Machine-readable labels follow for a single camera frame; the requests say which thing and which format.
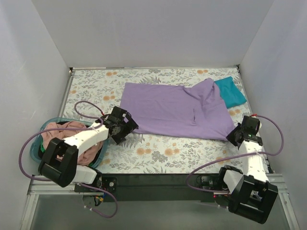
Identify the folded teal t shirt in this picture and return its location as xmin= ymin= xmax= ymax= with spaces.
xmin=214 ymin=77 xmax=247 ymax=109

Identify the floral tablecloth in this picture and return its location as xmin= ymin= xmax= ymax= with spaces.
xmin=60 ymin=68 xmax=244 ymax=173

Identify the aluminium frame rail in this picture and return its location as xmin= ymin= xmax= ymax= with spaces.
xmin=28 ymin=173 xmax=299 ymax=230

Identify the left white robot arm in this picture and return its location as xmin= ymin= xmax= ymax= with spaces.
xmin=38 ymin=106 xmax=139 ymax=192

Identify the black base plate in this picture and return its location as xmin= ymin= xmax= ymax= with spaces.
xmin=74 ymin=172 xmax=246 ymax=202

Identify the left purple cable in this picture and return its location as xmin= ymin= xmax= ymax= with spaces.
xmin=19 ymin=100 xmax=118 ymax=219

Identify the purple t shirt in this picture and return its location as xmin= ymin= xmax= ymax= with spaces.
xmin=120 ymin=78 xmax=235 ymax=140

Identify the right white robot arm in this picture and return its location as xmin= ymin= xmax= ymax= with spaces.
xmin=217 ymin=115 xmax=278 ymax=224

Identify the green garment in basket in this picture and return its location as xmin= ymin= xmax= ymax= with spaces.
xmin=40 ymin=143 xmax=46 ymax=153

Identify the teal plastic basket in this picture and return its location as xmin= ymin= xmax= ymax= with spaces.
xmin=30 ymin=117 xmax=110 ymax=168

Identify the pink t shirt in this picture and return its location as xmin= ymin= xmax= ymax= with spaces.
xmin=42 ymin=120 xmax=104 ymax=166

